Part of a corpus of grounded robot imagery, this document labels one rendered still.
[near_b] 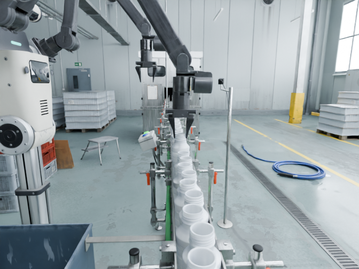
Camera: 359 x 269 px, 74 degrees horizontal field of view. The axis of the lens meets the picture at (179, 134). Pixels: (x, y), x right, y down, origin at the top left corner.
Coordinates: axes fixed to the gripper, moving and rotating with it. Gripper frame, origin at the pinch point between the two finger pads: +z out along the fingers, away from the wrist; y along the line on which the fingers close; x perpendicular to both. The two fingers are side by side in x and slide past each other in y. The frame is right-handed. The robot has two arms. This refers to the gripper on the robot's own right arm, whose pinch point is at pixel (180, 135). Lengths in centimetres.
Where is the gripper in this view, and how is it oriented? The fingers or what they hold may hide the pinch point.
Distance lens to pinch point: 80.9
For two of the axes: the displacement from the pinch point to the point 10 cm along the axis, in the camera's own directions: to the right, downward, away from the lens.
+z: -0.2, 9.8, 2.0
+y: 10.0, 0.1, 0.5
